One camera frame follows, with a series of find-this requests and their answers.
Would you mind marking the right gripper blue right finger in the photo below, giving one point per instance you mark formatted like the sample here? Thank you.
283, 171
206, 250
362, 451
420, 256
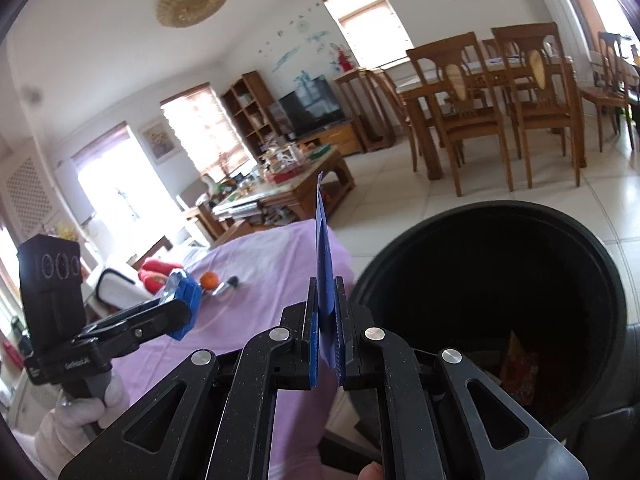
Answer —
359, 364

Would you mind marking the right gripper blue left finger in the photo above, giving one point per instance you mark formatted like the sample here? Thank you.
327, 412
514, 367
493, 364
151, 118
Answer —
297, 367

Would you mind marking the blue wrapper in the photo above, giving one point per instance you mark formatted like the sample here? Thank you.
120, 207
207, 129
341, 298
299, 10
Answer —
325, 278

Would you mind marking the black plastic spoon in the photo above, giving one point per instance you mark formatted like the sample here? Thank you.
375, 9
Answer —
227, 286

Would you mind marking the blue box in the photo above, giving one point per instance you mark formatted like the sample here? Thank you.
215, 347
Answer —
184, 296

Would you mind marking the black trash bin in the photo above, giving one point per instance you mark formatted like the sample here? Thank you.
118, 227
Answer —
479, 276

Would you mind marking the left hand white glove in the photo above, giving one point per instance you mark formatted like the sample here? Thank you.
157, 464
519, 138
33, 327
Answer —
62, 433

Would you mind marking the purple tablecloth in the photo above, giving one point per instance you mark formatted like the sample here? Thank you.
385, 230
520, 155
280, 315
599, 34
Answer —
274, 268

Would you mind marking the white cushion black trim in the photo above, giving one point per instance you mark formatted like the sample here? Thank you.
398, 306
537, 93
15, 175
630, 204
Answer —
119, 291

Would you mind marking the orange tangerine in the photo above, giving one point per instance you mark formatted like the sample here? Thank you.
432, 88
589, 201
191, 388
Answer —
209, 280

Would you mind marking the red cushion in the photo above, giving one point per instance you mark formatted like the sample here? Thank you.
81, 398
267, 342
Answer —
154, 273

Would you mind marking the wooden coffee table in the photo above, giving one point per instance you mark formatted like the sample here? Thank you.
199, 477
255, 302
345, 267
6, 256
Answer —
327, 177

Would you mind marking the wooden tv cabinet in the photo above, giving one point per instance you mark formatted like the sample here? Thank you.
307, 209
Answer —
343, 136

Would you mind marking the framed sunflower picture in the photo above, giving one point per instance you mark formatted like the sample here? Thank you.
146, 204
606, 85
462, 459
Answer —
159, 140

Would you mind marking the wooden bookshelf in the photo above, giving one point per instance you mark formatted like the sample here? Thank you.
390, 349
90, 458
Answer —
248, 102

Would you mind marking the flat screen television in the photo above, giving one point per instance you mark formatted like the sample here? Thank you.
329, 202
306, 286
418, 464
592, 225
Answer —
312, 106

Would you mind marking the tall wooden plant stand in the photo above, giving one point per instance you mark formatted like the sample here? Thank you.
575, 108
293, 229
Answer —
372, 125

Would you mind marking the wooden dining chair far left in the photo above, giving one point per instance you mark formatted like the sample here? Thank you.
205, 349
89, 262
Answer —
389, 88

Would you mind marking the wooden dining chair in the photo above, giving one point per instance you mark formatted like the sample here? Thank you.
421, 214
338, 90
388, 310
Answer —
460, 94
389, 88
540, 87

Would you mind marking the wooden dining chair near left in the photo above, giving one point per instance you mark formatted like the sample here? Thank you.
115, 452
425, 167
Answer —
460, 94

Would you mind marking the red flower vase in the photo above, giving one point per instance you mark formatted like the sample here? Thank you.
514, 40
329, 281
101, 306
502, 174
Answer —
344, 59

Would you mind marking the wooden dining chair near right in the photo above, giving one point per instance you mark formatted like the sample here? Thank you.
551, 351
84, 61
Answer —
540, 87

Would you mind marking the wooden chair by doorway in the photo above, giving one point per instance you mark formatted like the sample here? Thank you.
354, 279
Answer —
611, 89

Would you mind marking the white standing air conditioner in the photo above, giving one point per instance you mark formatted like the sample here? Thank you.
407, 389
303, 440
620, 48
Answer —
570, 29

